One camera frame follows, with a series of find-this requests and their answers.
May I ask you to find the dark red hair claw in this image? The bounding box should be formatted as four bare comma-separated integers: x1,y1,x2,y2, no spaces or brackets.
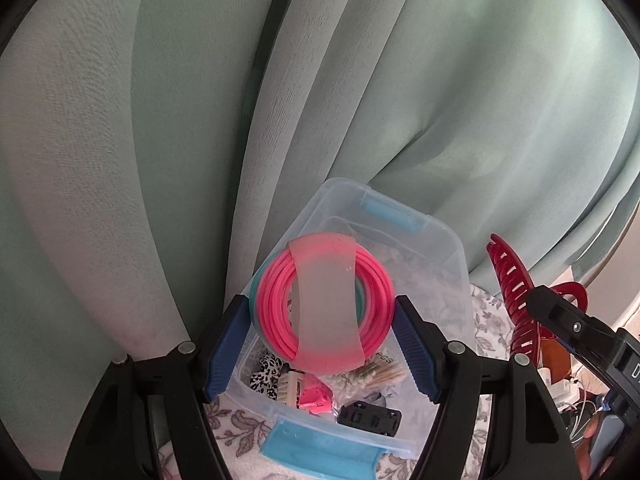
486,234,572,379

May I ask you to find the person right hand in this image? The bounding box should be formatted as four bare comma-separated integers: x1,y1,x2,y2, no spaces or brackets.
575,412,624,479

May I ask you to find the black white leopard scrunchie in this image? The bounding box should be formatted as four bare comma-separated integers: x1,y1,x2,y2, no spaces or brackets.
250,350,284,401

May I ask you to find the white power strip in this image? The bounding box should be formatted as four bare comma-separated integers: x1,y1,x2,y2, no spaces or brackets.
538,367,580,405

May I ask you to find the black toy car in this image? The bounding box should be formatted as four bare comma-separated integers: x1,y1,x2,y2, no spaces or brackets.
336,401,401,437

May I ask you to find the clear plastic storage bin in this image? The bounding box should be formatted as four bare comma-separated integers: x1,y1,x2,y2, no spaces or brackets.
227,179,474,479

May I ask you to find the green curtain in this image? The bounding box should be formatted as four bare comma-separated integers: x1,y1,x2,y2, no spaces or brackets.
1,0,639,471

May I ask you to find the floral grey table cloth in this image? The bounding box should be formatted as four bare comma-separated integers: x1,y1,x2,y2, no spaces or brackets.
156,284,522,480

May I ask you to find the white hair claw clip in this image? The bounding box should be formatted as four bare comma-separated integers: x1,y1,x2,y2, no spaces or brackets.
277,370,304,408

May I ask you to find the pink hair roller pair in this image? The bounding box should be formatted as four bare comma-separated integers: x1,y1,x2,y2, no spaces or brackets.
297,374,333,415

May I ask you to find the bag of cotton swabs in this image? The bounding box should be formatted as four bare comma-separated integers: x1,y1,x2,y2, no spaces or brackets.
331,356,408,399

